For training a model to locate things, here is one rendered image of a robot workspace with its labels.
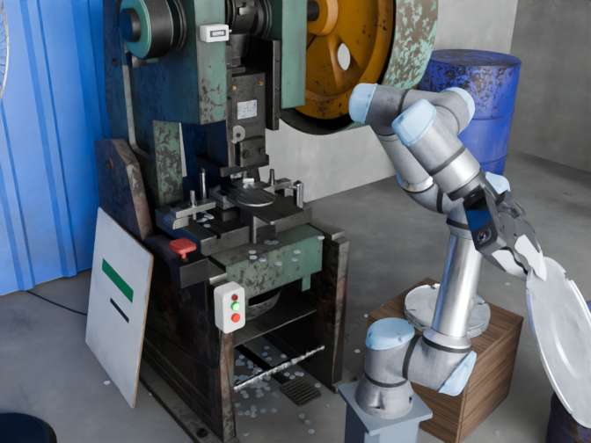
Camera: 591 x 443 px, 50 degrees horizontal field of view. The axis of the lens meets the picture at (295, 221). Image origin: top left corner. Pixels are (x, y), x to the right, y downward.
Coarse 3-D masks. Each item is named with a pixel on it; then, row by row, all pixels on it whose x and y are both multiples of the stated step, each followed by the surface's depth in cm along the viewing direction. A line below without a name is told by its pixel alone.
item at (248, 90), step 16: (240, 64) 200; (240, 80) 192; (256, 80) 196; (240, 96) 194; (256, 96) 198; (240, 112) 196; (256, 112) 199; (240, 128) 196; (256, 128) 202; (208, 144) 206; (224, 144) 198; (240, 144) 196; (256, 144) 200; (224, 160) 201; (240, 160) 199; (256, 160) 202
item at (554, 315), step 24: (552, 264) 115; (528, 288) 103; (552, 288) 111; (576, 288) 119; (552, 312) 106; (576, 312) 116; (552, 336) 103; (576, 336) 110; (552, 360) 100; (576, 360) 106; (552, 384) 96; (576, 384) 104; (576, 408) 101
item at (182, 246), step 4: (176, 240) 182; (180, 240) 182; (184, 240) 182; (188, 240) 182; (172, 244) 180; (176, 244) 180; (180, 244) 180; (184, 244) 180; (188, 244) 180; (192, 244) 180; (172, 248) 180; (176, 248) 178; (180, 248) 178; (184, 248) 178; (188, 248) 178; (192, 248) 179; (180, 252) 178; (184, 252) 178; (180, 256) 182; (184, 256) 182
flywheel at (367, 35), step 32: (320, 0) 207; (352, 0) 201; (384, 0) 186; (320, 32) 211; (352, 32) 204; (384, 32) 189; (320, 64) 220; (352, 64) 208; (384, 64) 192; (320, 96) 223
